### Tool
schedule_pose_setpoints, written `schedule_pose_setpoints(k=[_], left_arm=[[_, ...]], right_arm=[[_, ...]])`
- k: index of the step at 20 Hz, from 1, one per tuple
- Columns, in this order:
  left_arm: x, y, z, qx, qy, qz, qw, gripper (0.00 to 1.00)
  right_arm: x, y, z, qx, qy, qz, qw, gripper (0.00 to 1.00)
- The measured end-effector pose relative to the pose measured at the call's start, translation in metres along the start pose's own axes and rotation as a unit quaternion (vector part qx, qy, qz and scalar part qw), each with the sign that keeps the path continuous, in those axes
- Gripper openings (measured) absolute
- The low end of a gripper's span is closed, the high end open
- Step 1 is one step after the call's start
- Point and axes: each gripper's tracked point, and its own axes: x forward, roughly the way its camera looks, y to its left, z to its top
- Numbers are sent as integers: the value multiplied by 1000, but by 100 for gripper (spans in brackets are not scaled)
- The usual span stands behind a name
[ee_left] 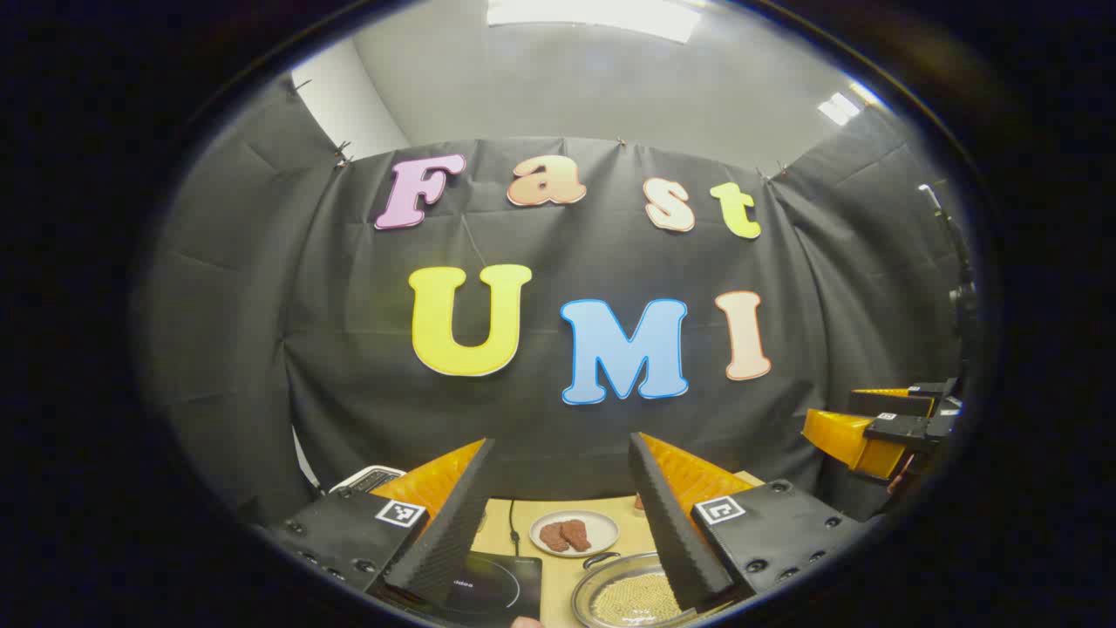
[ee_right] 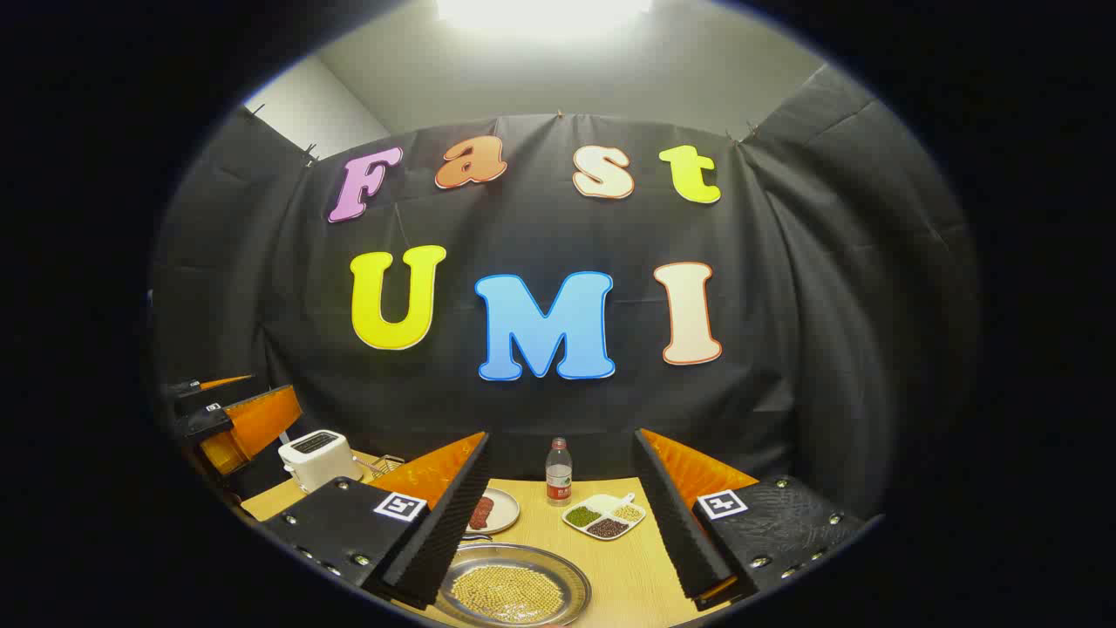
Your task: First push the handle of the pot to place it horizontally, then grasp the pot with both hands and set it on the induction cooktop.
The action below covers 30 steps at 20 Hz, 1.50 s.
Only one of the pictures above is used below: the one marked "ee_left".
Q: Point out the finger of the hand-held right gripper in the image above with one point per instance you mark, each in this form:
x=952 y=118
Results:
x=898 y=401
x=902 y=427

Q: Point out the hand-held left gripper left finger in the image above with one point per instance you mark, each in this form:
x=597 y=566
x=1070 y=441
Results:
x=436 y=558

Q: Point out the pile of yellow soybeans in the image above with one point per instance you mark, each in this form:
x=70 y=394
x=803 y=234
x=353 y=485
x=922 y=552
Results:
x=636 y=597

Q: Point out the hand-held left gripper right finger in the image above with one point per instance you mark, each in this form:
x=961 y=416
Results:
x=676 y=549

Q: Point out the black induction cooktop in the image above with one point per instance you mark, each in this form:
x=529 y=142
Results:
x=501 y=584

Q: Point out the white toaster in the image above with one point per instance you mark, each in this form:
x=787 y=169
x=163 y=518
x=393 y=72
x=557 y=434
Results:
x=370 y=478

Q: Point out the white round plate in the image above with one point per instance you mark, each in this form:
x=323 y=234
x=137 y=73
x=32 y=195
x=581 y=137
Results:
x=602 y=530

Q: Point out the small ceiling light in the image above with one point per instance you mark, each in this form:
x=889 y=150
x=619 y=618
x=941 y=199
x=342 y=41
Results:
x=837 y=109

